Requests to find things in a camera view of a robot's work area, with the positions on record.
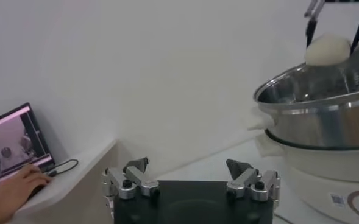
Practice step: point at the black laptop with pink screen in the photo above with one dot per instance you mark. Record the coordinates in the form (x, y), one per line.
(11, 143)

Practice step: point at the stainless steel steamer pot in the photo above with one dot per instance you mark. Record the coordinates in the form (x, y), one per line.
(319, 121)

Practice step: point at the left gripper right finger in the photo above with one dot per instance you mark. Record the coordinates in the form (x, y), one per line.
(246, 178)

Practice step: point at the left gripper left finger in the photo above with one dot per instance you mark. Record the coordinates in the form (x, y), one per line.
(139, 179)

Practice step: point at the white steamed baozi bun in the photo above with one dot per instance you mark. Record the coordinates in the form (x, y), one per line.
(327, 50)

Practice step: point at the cream electric cooker base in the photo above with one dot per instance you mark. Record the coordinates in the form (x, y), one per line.
(319, 182)

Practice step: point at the person's bare hand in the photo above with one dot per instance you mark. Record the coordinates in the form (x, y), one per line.
(17, 188)

